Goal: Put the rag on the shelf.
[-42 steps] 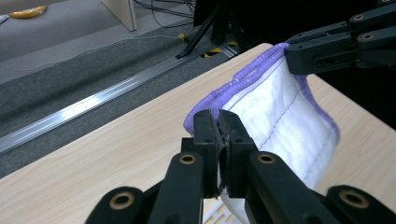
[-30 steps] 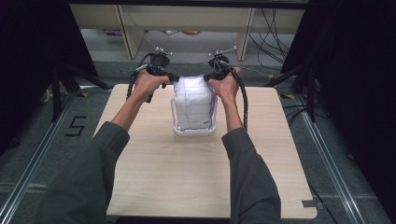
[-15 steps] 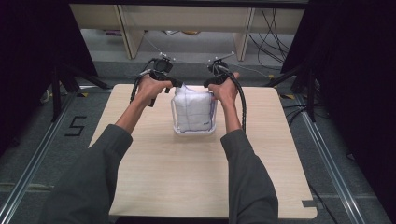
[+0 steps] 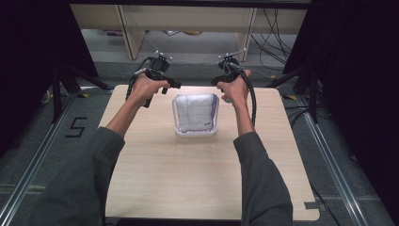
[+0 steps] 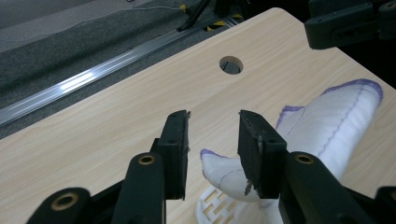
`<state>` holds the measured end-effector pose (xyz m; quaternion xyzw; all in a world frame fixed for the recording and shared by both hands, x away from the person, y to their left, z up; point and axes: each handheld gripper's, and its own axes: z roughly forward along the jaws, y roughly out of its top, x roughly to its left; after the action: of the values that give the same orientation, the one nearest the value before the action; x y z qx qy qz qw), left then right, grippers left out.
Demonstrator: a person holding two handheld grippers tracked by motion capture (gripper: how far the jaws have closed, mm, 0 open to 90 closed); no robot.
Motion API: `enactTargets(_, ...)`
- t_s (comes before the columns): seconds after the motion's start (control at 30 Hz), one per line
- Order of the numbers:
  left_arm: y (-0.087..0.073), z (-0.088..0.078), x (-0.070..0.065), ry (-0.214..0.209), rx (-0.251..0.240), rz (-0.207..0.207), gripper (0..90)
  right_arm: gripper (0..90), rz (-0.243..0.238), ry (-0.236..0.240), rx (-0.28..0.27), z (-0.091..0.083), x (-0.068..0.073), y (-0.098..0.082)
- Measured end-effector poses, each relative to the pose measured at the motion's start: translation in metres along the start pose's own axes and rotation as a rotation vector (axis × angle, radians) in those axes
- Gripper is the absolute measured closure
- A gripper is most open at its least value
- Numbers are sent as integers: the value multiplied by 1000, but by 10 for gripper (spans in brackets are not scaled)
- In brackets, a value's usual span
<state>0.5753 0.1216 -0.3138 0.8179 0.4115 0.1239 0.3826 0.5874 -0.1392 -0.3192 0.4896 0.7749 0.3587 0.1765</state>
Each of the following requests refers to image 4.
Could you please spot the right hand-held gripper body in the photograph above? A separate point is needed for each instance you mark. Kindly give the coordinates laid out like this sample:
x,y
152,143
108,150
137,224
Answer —
x,y
229,67

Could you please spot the white cloth with purple edge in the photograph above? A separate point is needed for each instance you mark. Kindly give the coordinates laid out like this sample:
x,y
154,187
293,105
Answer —
x,y
194,113

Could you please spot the white plastic basket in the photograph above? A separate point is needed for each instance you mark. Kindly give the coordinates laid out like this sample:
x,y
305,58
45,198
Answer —
x,y
196,134

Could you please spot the person's left hand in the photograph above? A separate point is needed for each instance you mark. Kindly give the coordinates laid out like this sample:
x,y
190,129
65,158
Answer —
x,y
147,89

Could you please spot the person's right hand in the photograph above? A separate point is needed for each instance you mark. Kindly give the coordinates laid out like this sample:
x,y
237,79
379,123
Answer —
x,y
235,89

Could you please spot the beige desk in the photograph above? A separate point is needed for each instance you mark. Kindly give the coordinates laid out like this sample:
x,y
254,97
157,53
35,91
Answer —
x,y
188,17

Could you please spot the black metal stand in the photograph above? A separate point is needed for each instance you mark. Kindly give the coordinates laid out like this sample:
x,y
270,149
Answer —
x,y
58,94
310,94

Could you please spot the black curtain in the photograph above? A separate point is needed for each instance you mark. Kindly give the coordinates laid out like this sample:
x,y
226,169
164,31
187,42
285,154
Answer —
x,y
34,47
360,78

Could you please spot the grey tape strip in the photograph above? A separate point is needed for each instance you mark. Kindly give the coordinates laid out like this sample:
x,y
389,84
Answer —
x,y
311,205

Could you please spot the metal floor rail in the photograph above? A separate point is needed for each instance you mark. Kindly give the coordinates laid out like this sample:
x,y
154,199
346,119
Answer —
x,y
332,163
34,160

